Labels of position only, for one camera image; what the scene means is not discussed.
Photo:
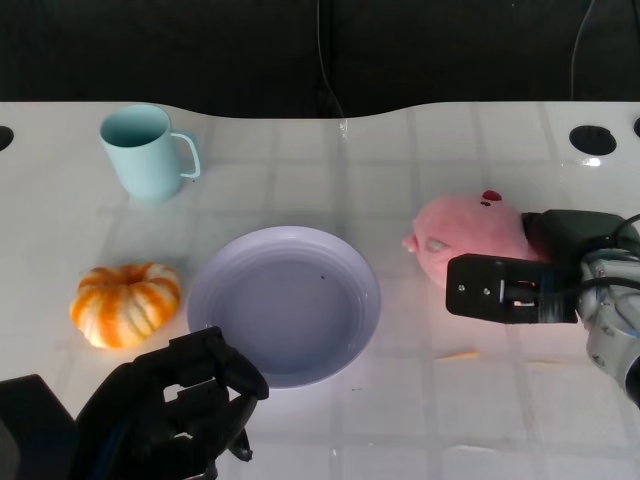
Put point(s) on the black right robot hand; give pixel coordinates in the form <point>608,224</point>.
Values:
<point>480,285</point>

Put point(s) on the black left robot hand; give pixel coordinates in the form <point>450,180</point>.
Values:
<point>145,405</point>

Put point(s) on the pink plush doll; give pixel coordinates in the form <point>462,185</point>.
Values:
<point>470,230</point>

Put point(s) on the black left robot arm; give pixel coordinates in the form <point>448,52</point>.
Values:
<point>32,430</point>

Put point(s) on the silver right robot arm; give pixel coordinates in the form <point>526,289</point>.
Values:
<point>612,315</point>

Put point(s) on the lavender round plate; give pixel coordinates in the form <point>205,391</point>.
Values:
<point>282,310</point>

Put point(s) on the small yellow stick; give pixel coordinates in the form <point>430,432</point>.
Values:
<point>457,355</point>

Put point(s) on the orange white striped pumpkin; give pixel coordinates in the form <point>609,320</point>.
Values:
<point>122,307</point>

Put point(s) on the black table grommet hole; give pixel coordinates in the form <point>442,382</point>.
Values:
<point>593,140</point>
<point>5,137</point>

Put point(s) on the light blue mug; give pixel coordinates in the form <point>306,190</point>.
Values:
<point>142,165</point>

